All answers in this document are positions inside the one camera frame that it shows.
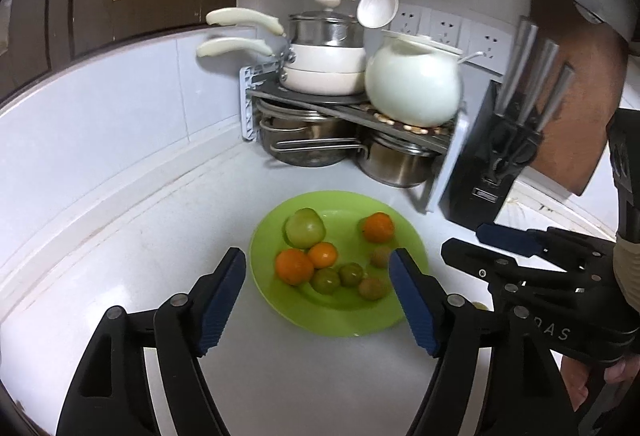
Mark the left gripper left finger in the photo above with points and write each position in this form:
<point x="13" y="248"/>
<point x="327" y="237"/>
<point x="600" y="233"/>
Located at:
<point x="110" y="392"/>

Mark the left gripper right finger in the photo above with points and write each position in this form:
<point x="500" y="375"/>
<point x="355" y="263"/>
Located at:
<point x="525" y="394"/>

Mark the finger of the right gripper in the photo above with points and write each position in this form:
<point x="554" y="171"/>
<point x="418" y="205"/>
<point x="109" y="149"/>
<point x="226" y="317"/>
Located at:
<point x="494" y="268"/>
<point x="521" y="242"/>

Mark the tan round fruit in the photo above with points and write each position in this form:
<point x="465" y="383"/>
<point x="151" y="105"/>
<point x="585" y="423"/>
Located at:
<point x="372" y="289"/>

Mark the large orange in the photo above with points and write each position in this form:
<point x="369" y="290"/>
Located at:
<point x="378" y="228"/>

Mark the small green persimmon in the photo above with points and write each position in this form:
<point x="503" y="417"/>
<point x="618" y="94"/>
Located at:
<point x="350" y="274"/>

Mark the large green apple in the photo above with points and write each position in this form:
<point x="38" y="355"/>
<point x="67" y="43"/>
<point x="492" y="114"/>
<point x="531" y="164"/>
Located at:
<point x="304" y="229"/>

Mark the person right hand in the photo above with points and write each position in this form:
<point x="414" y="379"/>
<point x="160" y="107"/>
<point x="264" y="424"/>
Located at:
<point x="575" y="375"/>

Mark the wooden cutting board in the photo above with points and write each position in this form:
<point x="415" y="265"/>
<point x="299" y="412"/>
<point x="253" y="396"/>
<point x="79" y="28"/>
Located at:
<point x="575" y="136"/>

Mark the black knife block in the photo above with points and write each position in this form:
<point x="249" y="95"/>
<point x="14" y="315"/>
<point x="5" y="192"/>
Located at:
<point x="495" y="153"/>

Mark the small tan fruit far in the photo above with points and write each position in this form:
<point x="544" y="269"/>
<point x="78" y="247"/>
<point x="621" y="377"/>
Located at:
<point x="380" y="256"/>

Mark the steel pot right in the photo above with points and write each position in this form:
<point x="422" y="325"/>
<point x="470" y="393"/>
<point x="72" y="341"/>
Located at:
<point x="395" y="162"/>

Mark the small green fruit on plate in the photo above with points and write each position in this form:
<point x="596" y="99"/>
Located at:
<point x="325" y="281"/>

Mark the small orange on plate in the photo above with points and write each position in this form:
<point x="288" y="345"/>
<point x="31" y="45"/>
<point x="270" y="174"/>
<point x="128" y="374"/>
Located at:
<point x="323" y="255"/>

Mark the green plate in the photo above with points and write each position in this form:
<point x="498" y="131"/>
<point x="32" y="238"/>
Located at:
<point x="344" y="313"/>

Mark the white ceramic pot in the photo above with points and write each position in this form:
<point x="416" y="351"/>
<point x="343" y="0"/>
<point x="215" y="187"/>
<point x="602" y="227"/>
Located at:
<point x="414" y="80"/>

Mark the white pan lower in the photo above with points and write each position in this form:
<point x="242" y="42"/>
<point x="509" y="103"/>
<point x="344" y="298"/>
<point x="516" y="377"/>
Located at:
<point x="313" y="70"/>

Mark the white saucepan upper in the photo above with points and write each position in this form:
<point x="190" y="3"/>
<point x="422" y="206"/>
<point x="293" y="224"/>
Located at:
<point x="325" y="26"/>

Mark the grey white dish rack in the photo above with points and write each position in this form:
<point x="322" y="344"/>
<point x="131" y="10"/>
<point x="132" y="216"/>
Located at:
<point x="446" y="141"/>

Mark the white wall sockets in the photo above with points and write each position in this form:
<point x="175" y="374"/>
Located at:
<point x="494" y="40"/>

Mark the steel pot with handle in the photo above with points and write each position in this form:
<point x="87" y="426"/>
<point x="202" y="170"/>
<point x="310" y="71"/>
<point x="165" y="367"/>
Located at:
<point x="306" y="138"/>

